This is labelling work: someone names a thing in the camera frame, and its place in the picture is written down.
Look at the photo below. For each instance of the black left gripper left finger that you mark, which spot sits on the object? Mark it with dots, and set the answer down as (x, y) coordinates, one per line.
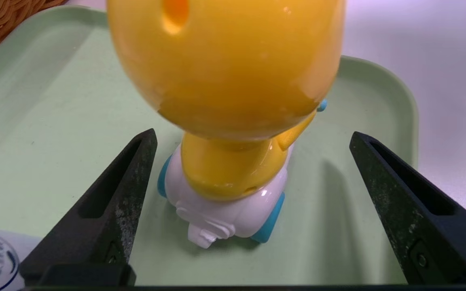
(107, 218)

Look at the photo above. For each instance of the yellow duck scooter toy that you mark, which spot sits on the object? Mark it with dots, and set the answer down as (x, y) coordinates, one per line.
(225, 81)

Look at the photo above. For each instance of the light green plastic tray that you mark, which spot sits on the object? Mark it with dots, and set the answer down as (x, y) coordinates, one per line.
(55, 121)

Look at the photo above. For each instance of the orange wicker basket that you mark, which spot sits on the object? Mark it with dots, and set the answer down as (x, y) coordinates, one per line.
(2, 20)

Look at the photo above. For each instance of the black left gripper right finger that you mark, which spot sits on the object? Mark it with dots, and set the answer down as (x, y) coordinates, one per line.
(423, 222)

